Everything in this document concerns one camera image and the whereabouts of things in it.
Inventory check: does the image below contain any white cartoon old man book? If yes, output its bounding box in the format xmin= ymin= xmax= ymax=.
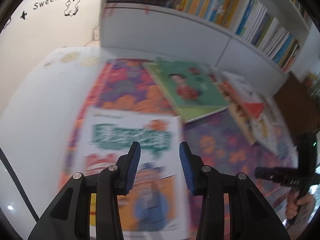
xmin=74 ymin=106 xmax=192 ymax=240

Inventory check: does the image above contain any row of mixed colourful books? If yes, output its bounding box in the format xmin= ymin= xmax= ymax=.
xmin=284 ymin=0 xmax=309 ymax=22

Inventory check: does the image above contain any brown wooden cabinet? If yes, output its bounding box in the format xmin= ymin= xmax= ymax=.
xmin=272 ymin=69 xmax=320 ymax=143

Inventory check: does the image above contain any green book with child figure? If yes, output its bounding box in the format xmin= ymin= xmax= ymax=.
xmin=144 ymin=60 xmax=230 ymax=124

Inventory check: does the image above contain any white bookshelf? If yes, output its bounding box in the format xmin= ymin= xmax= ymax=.
xmin=99 ymin=0 xmax=317 ymax=98

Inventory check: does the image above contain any beige illustrated book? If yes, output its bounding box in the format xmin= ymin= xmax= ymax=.
xmin=217 ymin=80 xmax=258 ymax=145

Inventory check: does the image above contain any white book with black characters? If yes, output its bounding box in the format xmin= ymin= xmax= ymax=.
xmin=217 ymin=71 xmax=265 ymax=104

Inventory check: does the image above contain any small thin white picture book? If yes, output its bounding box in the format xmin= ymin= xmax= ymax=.
xmin=257 ymin=95 xmax=299 ymax=160

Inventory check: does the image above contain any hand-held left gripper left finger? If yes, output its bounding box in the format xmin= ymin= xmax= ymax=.
xmin=27 ymin=141 xmax=142 ymax=240

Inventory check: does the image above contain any person's right hand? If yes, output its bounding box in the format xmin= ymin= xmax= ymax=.
xmin=285 ymin=191 xmax=315 ymax=220

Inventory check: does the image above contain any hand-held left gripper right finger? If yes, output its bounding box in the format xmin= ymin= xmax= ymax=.
xmin=179 ymin=141 xmax=292 ymax=240

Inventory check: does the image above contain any floral blanket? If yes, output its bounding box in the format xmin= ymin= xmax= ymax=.
xmin=56 ymin=59 xmax=300 ymax=240

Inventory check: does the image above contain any row of white blue books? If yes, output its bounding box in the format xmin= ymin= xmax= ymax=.
xmin=234 ymin=0 xmax=300 ymax=72

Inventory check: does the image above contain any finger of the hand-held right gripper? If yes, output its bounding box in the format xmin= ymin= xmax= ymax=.
xmin=254 ymin=166 xmax=286 ymax=185

